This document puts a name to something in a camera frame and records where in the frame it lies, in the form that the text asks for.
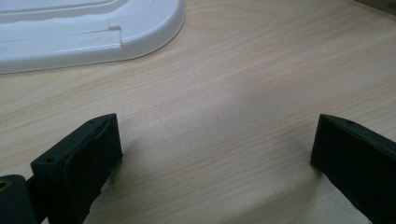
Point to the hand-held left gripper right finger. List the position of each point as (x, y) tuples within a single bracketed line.
[(361, 161)]

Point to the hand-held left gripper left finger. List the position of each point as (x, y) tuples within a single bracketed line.
[(77, 168)]

